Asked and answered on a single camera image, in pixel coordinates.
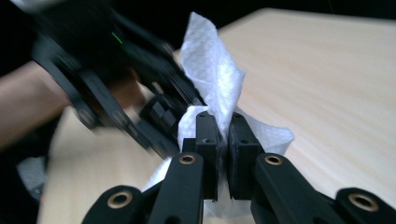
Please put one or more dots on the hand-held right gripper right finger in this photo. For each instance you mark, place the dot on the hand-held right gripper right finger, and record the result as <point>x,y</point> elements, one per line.
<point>243,155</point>

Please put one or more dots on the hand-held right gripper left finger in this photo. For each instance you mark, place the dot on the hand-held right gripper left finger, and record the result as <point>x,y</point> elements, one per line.
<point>207,149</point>

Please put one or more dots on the white wet wipe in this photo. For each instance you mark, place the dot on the white wet wipe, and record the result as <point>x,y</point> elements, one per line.
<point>211,68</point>

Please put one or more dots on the pale cloth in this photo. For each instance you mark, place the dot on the pale cloth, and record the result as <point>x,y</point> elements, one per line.
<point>31,174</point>

